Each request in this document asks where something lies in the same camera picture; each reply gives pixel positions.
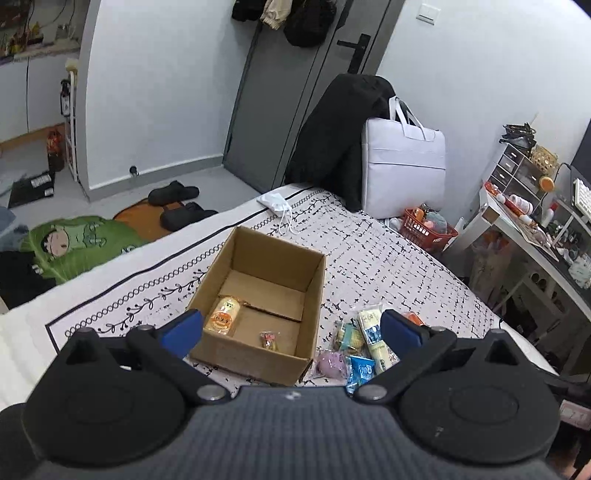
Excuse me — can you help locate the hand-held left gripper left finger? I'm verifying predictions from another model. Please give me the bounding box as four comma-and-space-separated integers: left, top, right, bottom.
60, 308, 232, 407

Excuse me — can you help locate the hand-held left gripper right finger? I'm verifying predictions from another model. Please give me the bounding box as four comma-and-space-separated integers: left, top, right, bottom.
353, 309, 548, 407

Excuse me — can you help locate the pale yellow and white packet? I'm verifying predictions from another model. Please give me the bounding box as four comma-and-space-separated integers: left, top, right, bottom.
358, 308, 400, 374

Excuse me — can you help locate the yellow and orange snack packet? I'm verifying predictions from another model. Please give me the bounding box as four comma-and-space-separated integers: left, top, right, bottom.
203, 296, 243, 337

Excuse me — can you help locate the green biscuit packet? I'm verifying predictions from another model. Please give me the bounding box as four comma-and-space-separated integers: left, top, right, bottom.
333, 320, 368, 354

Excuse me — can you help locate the blue snack packet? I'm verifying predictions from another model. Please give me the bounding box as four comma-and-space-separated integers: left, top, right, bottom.
345, 354, 377, 393

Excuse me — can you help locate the purple snack packet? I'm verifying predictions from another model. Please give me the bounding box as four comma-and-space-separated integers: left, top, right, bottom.
314, 349, 349, 379

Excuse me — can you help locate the cardboard box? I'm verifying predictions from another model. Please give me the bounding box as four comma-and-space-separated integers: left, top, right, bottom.
185, 225, 328, 387

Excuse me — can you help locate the patterned white bed cover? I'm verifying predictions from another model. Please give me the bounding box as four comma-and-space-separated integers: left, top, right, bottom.
46, 182, 559, 402

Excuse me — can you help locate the red plastic basket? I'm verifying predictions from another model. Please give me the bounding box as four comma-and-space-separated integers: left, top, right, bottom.
398, 208, 459, 254

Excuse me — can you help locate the black slipper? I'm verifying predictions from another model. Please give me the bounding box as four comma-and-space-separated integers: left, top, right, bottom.
148, 181, 200, 206
160, 202, 219, 232

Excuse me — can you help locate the grey plush toy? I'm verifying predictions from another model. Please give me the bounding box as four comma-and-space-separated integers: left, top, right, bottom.
425, 211, 451, 234

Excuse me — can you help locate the plastic bag with orange items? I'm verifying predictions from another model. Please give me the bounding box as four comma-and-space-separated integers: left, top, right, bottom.
471, 228, 511, 287

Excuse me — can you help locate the orange floor mat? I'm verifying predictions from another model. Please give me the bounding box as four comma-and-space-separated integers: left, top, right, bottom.
113, 200, 176, 241

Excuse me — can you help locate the green cartoon cushion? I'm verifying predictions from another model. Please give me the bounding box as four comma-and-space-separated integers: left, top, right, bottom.
21, 216, 151, 284

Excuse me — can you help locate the white desk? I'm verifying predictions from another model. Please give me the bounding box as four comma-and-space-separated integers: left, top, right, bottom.
443, 185, 591, 370

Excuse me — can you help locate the white face mask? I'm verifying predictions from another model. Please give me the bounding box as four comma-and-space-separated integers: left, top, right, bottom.
256, 191, 296, 234

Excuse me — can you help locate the white tote bag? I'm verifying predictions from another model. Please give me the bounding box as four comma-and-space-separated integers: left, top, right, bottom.
360, 95, 448, 220

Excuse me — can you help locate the small desktop drawer organiser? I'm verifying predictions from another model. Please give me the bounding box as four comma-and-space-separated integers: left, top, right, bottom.
488, 143, 550, 199

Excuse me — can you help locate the black flat packet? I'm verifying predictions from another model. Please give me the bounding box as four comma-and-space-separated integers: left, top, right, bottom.
8, 171, 56, 208

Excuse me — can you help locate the black jacket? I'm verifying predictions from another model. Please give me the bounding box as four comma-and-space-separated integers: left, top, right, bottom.
284, 73, 398, 213

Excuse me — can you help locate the white narrow rack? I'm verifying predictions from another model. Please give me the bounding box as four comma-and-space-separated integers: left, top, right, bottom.
65, 60, 80, 182

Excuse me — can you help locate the red and black bag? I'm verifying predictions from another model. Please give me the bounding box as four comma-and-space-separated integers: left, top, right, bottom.
46, 129, 65, 172

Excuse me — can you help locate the woven basket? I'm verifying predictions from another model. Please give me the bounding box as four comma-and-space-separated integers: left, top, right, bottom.
530, 145, 559, 176

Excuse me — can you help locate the computer keyboard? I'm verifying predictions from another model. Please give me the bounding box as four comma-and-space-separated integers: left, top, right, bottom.
573, 178, 591, 220

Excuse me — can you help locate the grey door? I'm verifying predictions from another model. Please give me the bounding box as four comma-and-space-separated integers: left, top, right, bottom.
223, 0, 404, 195

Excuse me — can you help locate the computer monitor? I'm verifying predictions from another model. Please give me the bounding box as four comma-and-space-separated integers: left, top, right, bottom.
570, 120, 591, 185

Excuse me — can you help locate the hanging black bag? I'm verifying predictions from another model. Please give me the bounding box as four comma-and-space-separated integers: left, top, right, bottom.
283, 0, 337, 47

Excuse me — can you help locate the hanging black coat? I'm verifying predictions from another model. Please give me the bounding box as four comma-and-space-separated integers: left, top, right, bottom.
231, 0, 264, 21

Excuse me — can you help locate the hanging beige garment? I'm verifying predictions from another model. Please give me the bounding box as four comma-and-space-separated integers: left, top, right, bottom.
260, 0, 294, 31

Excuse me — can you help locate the black door handle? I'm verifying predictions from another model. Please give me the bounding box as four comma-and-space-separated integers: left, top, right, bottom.
337, 33, 371, 75

